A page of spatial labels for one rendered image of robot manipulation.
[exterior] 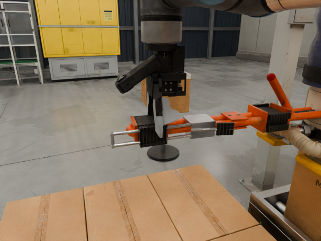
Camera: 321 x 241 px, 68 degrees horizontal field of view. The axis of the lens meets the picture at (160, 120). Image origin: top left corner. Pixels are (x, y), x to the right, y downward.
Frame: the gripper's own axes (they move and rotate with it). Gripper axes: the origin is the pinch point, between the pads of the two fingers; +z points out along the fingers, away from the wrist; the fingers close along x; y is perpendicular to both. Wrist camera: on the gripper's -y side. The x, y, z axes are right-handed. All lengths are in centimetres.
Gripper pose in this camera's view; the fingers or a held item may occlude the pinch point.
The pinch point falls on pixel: (153, 126)
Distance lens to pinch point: 60.5
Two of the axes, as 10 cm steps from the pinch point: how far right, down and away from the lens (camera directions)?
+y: 9.7, -0.8, 2.2
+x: -2.4, -3.4, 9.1
